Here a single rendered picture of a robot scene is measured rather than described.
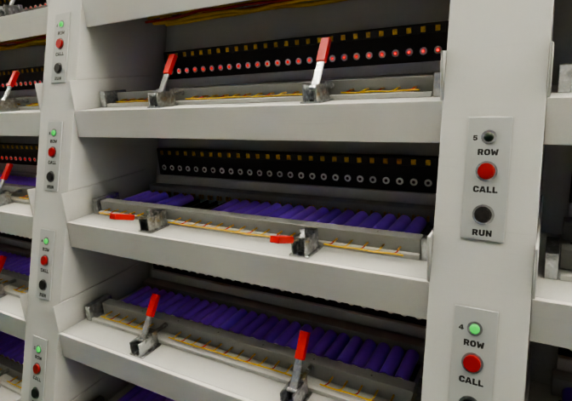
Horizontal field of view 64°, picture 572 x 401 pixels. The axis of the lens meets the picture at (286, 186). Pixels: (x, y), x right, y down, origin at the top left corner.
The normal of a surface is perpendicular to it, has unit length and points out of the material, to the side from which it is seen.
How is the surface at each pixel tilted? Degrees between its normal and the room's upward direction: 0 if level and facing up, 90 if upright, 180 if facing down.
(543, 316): 106
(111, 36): 90
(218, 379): 16
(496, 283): 90
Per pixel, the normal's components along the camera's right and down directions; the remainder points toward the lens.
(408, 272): -0.07, -0.97
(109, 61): 0.87, 0.07
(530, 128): -0.49, -0.04
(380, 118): -0.50, 0.25
